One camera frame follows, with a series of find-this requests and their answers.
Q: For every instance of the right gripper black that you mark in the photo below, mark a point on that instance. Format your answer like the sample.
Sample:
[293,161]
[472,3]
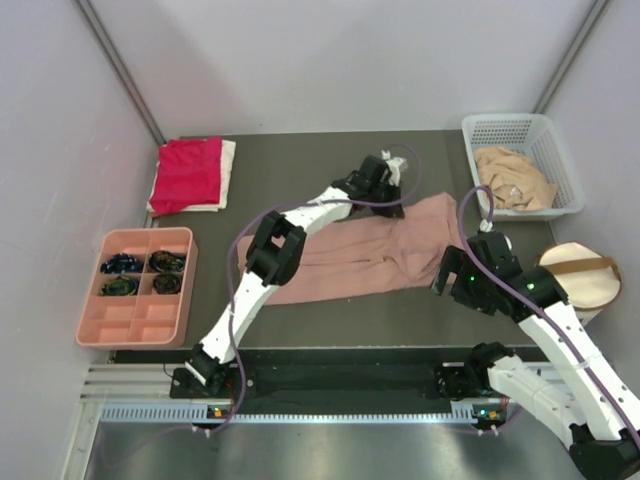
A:
[455,260]

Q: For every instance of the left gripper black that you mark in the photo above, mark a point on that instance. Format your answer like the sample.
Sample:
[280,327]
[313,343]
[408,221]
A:
[390,210]

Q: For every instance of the pink printed t shirt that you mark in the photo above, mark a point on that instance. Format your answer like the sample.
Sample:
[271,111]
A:
[373,255]

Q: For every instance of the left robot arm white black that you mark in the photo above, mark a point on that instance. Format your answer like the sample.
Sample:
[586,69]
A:
[273,256]

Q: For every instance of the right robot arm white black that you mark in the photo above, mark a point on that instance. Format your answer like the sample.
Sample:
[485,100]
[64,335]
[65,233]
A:
[596,417]

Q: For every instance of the beige crumpled t shirt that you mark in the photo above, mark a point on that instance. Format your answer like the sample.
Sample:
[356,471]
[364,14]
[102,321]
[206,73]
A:
[516,184]

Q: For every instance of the cream round fabric bag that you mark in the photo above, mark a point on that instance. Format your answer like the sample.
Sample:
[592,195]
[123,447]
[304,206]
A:
[592,281]

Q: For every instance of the folded cream t shirt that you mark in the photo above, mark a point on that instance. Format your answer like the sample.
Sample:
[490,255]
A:
[227,160]

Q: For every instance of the folded red t shirt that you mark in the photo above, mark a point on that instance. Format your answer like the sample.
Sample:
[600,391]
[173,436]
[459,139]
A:
[188,173]

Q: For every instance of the black brown rolled sock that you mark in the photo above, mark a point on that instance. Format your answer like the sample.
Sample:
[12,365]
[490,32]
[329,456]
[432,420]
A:
[163,261]

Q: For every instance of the dark brown rolled sock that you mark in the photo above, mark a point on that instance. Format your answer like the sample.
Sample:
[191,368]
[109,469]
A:
[167,284]

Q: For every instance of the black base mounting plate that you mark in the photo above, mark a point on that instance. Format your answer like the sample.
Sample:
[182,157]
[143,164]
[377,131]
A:
[346,380]

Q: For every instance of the pink compartment tray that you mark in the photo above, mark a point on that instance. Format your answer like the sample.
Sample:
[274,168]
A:
[146,320]

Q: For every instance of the dark blue rolled sock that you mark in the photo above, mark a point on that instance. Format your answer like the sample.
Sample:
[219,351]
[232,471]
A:
[122,263]

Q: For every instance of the dark green rolled sock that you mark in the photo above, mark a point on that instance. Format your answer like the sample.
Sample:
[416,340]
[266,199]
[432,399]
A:
[119,287]

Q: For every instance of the aluminium rail frame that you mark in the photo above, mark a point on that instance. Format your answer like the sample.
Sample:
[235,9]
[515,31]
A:
[140,393]

